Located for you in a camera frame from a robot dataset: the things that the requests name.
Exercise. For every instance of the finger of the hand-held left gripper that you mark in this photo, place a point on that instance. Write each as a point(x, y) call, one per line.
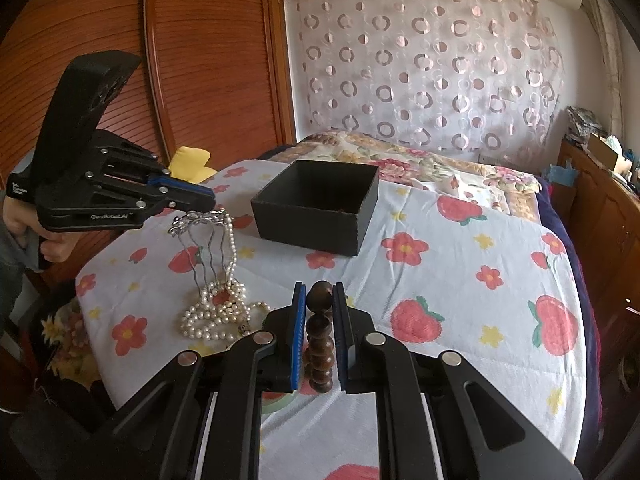
point(187, 191)
point(192, 205)

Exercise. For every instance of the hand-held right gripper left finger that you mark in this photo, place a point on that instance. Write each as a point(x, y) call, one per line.
point(298, 340)

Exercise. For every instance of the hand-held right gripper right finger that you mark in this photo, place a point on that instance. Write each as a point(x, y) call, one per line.
point(340, 340)

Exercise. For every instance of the silver hair comb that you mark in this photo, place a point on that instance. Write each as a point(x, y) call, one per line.
point(202, 240)

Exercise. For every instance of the person's left forearm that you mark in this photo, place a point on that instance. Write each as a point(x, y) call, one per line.
point(10, 270)

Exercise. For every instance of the person's left hand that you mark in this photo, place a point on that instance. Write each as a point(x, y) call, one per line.
point(20, 220)

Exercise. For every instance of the pale green jade bangle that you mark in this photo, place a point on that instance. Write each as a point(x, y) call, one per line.
point(277, 402)

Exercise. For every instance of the black cardboard box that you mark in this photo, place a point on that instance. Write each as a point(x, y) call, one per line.
point(310, 215)

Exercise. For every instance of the brown wooden wardrobe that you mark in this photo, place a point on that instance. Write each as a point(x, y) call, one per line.
point(200, 60)

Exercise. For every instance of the strawberry print bed sheet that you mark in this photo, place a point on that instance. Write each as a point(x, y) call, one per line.
point(475, 280)

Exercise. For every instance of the yellow floral cushion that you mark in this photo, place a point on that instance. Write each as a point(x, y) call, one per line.
point(65, 340)

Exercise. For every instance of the floral quilt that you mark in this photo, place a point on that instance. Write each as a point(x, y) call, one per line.
point(425, 160)

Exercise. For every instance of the dark blue blanket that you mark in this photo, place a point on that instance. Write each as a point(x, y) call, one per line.
point(575, 240)

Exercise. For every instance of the sheer circle-patterned curtain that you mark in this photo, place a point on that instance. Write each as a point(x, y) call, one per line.
point(425, 70)

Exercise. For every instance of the blue plastic bag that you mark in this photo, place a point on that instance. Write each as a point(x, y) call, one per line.
point(560, 172)

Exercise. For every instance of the brown wooden cabinet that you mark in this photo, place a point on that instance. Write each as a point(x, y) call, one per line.
point(605, 240)

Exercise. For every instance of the open cardboard box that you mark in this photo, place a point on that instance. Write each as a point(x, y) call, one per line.
point(607, 155)

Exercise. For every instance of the white window curtain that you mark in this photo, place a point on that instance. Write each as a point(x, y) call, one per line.
point(607, 50)

